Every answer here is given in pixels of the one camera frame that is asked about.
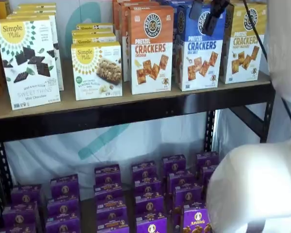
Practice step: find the black metal shelf frame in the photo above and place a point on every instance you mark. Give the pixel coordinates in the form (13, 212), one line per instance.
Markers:
(135, 119)

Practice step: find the white tarp with teal logo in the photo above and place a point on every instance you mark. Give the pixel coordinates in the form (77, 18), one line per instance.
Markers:
(63, 150)

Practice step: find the Simple Mills mint thins box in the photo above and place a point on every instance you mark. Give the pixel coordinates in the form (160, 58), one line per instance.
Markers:
(26, 60)
(59, 36)
(34, 12)
(36, 9)
(37, 5)

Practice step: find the orange cheddar cracker box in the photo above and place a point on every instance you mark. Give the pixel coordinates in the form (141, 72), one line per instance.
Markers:
(119, 19)
(150, 48)
(124, 29)
(114, 14)

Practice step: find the purple Annie's snack box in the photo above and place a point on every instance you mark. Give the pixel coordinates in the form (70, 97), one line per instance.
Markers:
(26, 195)
(195, 222)
(188, 197)
(17, 229)
(112, 227)
(207, 172)
(63, 225)
(181, 182)
(149, 205)
(65, 187)
(147, 185)
(63, 207)
(174, 165)
(108, 193)
(144, 171)
(111, 210)
(151, 225)
(20, 214)
(207, 160)
(108, 176)

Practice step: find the blue sea salt cracker box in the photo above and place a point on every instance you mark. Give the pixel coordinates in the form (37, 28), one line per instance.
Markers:
(167, 2)
(201, 63)
(179, 4)

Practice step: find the purple Annie's snack boxes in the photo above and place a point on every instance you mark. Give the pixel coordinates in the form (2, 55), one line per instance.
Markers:
(87, 216)

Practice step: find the yellow honey mustard cracker box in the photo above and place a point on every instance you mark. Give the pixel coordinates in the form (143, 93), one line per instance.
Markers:
(245, 63)

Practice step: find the wooden shelf board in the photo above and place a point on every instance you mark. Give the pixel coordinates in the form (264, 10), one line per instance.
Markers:
(148, 99)

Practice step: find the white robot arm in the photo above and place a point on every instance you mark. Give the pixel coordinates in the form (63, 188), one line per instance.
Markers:
(257, 184)

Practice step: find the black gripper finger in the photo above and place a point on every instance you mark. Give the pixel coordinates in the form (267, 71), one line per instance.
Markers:
(197, 10)
(214, 17)

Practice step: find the Simple Mills almond bars box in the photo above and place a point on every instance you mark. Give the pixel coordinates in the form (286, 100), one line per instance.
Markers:
(94, 38)
(92, 31)
(94, 25)
(97, 72)

